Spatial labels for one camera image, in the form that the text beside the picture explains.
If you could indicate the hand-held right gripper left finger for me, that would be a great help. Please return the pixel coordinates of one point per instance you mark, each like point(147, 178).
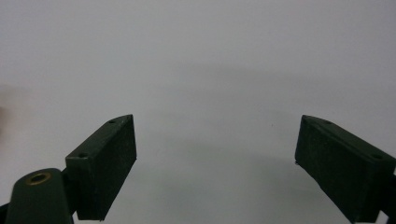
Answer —
point(102, 168)

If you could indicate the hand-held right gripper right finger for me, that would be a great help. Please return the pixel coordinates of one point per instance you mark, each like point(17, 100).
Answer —
point(339, 168)

